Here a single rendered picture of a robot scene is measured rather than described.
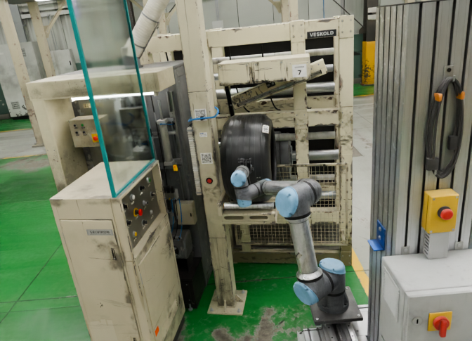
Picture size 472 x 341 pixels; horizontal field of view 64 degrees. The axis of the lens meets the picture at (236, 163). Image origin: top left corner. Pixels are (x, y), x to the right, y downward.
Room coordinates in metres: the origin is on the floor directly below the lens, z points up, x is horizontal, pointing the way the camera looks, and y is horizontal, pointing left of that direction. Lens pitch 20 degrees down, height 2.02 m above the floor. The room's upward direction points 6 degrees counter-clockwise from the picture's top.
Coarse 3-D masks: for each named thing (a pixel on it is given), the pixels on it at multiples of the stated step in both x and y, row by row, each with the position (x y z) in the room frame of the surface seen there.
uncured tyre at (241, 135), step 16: (224, 128) 2.29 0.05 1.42; (240, 128) 2.23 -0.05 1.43; (256, 128) 2.20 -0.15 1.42; (272, 128) 2.45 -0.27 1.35; (224, 144) 2.18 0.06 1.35; (240, 144) 2.15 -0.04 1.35; (256, 144) 2.12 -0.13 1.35; (272, 144) 2.54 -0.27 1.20; (224, 160) 2.14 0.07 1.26; (256, 160) 2.08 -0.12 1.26; (272, 160) 2.56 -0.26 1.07; (224, 176) 2.14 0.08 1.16; (272, 176) 2.49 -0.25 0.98
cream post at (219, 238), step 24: (192, 0) 2.34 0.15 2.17; (192, 24) 2.34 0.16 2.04; (192, 48) 2.34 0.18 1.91; (192, 72) 2.35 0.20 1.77; (192, 96) 2.35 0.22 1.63; (216, 144) 2.39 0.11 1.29; (216, 168) 2.34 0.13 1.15; (216, 192) 2.34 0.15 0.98; (216, 216) 2.34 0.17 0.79; (216, 240) 2.35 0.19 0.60; (216, 264) 2.35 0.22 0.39; (216, 288) 2.36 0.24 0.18
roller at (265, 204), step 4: (224, 204) 2.26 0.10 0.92; (228, 204) 2.25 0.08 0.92; (232, 204) 2.25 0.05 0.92; (236, 204) 2.24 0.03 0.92; (252, 204) 2.22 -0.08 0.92; (256, 204) 2.21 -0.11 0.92; (260, 204) 2.21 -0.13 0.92; (264, 204) 2.20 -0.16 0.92; (268, 204) 2.20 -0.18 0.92; (272, 204) 2.19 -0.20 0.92; (224, 208) 2.25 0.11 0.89; (228, 208) 2.24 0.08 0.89; (232, 208) 2.24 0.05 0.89; (236, 208) 2.23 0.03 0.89; (240, 208) 2.23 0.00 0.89; (244, 208) 2.22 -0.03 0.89; (248, 208) 2.22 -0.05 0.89; (252, 208) 2.21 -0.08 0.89; (256, 208) 2.21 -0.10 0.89; (260, 208) 2.20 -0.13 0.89; (264, 208) 2.20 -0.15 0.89; (268, 208) 2.19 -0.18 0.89; (272, 208) 2.19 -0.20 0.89
